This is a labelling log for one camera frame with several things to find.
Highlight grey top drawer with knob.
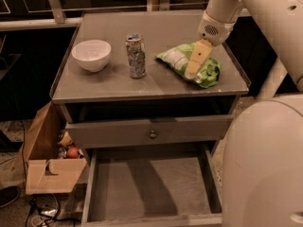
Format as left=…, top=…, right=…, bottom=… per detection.
left=66, top=114, right=234, bottom=148

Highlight grey drawer cabinet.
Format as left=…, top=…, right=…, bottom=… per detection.
left=49, top=9, right=252, bottom=156

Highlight white diagonal pole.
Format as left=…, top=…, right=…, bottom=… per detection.
left=257, top=59, right=287, bottom=100

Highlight metal window frame rail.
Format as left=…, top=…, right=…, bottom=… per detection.
left=0, top=0, right=303, bottom=32

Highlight green rice chip bag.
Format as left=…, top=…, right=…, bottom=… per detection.
left=156, top=43, right=222, bottom=89

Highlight patterned drink can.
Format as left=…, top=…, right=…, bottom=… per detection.
left=126, top=33, right=146, bottom=79

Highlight red apple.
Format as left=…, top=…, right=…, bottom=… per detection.
left=67, top=147, right=79, bottom=159

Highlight black cables on floor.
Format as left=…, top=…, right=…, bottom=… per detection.
left=24, top=194, right=82, bottom=227

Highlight brown cardboard box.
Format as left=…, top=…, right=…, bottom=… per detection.
left=15, top=102, right=87, bottom=195

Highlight tan item in box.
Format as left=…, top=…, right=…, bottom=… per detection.
left=58, top=131, right=73, bottom=148

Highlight open grey middle drawer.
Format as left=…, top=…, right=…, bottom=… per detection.
left=81, top=143, right=223, bottom=227

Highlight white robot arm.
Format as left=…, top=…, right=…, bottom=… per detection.
left=189, top=0, right=303, bottom=227

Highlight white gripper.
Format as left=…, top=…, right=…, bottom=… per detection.
left=185, top=12, right=234, bottom=79

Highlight white ceramic bowl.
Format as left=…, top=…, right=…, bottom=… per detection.
left=71, top=40, right=112, bottom=72

